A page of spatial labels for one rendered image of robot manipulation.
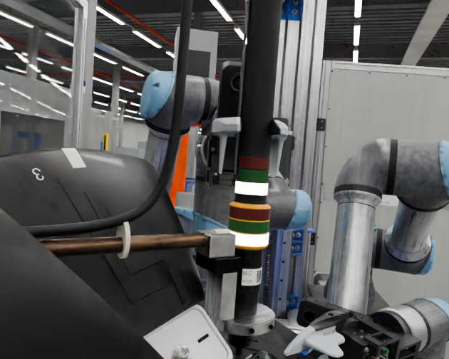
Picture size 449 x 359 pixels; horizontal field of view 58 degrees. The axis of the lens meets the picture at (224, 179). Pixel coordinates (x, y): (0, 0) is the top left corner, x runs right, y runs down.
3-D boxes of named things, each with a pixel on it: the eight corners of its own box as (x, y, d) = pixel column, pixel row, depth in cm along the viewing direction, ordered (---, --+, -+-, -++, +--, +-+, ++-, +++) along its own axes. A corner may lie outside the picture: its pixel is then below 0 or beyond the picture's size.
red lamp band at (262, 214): (244, 221, 39) (245, 209, 39) (220, 214, 43) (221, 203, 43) (278, 220, 42) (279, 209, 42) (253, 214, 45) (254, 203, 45)
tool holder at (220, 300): (214, 345, 37) (222, 240, 36) (179, 317, 43) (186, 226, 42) (288, 329, 42) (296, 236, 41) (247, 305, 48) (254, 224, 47)
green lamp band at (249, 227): (243, 234, 39) (244, 222, 39) (219, 226, 43) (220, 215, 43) (277, 233, 42) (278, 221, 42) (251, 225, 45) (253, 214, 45)
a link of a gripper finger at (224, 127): (238, 177, 39) (236, 174, 48) (242, 115, 39) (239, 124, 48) (206, 174, 39) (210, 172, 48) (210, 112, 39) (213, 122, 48)
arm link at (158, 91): (172, 258, 121) (214, 87, 94) (120, 260, 115) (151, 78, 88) (164, 232, 130) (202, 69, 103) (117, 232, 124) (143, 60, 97)
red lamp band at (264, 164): (249, 169, 40) (250, 156, 40) (230, 167, 43) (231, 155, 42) (275, 170, 42) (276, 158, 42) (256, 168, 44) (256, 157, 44)
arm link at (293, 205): (229, 113, 113) (300, 245, 78) (192, 109, 109) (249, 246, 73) (242, 75, 106) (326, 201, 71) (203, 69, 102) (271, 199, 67)
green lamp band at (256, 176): (248, 181, 40) (249, 169, 40) (229, 179, 43) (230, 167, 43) (274, 183, 42) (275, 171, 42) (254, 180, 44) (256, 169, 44)
